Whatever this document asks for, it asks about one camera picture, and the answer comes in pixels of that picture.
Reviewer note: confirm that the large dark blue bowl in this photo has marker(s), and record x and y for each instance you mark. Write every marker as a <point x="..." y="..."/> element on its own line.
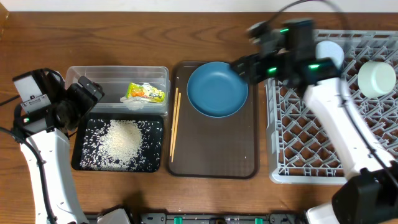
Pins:
<point x="215" y="90"/>

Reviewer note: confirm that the grey plastic dishwasher rack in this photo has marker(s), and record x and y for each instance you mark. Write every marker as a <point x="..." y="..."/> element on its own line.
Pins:
<point x="299" y="151"/>

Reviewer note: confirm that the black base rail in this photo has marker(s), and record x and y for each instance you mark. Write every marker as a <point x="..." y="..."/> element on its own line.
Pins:
<point x="121" y="216"/>

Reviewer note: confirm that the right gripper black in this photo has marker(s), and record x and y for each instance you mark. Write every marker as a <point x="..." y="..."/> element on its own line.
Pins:
<point x="249" y="68"/>

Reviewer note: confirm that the wooden chopstick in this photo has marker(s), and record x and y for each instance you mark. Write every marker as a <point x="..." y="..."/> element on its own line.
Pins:
<point x="173" y="121"/>
<point x="175" y="126"/>

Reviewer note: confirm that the mint green small bowl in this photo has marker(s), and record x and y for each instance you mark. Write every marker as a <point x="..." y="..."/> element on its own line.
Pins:
<point x="376" y="79"/>

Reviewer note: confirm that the light blue small bowl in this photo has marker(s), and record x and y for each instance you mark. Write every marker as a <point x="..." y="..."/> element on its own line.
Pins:
<point x="329" y="49"/>

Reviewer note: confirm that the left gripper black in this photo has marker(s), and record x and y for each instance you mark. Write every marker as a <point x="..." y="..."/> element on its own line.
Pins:
<point x="88" y="102"/>

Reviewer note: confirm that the spilled white rice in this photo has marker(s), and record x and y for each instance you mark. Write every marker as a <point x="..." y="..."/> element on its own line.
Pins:
<point x="119" y="144"/>

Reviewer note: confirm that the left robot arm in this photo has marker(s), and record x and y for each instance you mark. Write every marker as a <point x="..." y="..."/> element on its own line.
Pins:
<point x="42" y="122"/>

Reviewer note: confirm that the clear plastic waste bin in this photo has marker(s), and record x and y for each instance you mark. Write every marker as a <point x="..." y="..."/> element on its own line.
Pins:
<point x="115" y="80"/>

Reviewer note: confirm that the black plastic tray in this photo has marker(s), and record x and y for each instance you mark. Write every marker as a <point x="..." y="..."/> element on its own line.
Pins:
<point x="152" y="155"/>

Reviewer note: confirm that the brown plastic serving tray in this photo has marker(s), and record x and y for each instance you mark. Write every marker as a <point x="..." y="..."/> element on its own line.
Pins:
<point x="225" y="148"/>

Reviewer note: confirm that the green yellow snack wrapper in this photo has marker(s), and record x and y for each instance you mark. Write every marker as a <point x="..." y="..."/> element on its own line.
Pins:
<point x="145" y="92"/>

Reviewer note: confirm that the white paper napkin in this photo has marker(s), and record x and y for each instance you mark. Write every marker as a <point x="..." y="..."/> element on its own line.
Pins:
<point x="134" y="103"/>

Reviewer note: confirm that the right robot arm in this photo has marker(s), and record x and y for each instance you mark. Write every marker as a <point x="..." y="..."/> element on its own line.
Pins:
<point x="370" y="192"/>

